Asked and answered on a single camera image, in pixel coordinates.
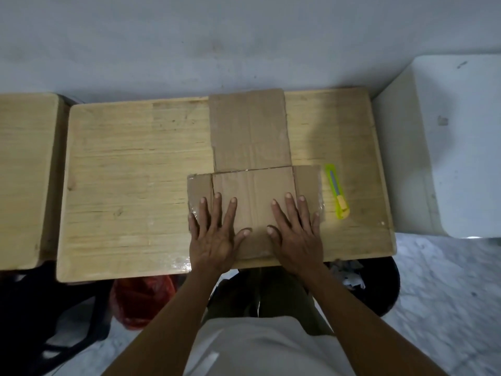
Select person's left hand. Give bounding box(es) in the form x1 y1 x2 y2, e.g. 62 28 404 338
188 192 253 272

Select person's right hand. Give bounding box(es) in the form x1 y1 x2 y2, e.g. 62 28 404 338
266 192 325 271

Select wide brown cardboard piece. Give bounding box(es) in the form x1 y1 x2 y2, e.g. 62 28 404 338
187 165 326 263

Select person's right forearm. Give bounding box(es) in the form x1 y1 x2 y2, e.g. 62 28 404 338
280 265 451 376

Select person's left forearm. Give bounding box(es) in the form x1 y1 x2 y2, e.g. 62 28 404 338
101 268 235 376

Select yellow-green utility knife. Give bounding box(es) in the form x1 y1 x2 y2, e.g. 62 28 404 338
324 164 350 221

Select white paper scraps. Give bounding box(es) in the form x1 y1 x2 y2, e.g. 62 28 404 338
328 260 367 291

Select olive green trousers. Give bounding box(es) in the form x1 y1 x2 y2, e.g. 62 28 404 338
205 267 335 337

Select black round waste bin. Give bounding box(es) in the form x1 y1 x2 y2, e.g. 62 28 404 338
323 256 401 318

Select red plastic bag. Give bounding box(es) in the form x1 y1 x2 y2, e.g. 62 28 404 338
111 274 177 330

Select tall brown cardboard piece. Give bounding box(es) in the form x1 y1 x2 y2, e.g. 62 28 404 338
208 88 294 173

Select white shirt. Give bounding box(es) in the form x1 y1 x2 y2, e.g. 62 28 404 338
182 315 357 376

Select white cabinet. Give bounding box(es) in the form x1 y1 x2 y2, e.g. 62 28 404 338
371 54 501 240

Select light wooden side table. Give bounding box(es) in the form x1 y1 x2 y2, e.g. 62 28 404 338
0 92 71 272

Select black chair frame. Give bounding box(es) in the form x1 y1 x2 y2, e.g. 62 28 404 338
0 265 115 376

